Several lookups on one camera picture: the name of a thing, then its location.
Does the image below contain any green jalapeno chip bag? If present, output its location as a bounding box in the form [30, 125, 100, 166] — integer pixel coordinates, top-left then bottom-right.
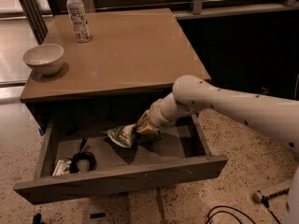
[106, 124, 162, 148]

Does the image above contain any coiled black cable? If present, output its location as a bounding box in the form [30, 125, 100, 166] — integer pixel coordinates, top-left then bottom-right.
[69, 136, 98, 175]

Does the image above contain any black floor cable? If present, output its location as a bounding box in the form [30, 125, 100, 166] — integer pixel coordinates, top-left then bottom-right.
[205, 205, 257, 224]

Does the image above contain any small black floor object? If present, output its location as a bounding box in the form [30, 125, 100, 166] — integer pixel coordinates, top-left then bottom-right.
[32, 213, 41, 224]

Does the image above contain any open grey top drawer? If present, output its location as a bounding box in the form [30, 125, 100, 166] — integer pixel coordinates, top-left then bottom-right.
[13, 105, 227, 204]

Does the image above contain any brown cabinet with glossy top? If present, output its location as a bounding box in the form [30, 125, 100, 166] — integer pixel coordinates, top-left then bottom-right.
[21, 8, 210, 127]

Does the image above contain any white packet in drawer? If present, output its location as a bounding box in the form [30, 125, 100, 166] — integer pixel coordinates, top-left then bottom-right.
[52, 160, 71, 176]

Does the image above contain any white ceramic bowl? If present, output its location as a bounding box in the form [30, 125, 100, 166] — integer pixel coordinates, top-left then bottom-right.
[22, 44, 64, 76]

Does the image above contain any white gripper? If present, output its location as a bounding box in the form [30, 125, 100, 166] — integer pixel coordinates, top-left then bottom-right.
[136, 99, 172, 134]

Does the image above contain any black tape strip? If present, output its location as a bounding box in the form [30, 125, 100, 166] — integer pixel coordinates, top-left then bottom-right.
[90, 213, 106, 219]

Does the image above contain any clear plastic water bottle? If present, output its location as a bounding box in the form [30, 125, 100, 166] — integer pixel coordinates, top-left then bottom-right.
[66, 0, 91, 43]

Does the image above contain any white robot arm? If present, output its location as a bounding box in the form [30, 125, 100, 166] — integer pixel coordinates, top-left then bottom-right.
[136, 75, 299, 152]

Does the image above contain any blue tape piece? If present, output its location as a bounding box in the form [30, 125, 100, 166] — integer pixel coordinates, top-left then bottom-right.
[38, 128, 45, 136]

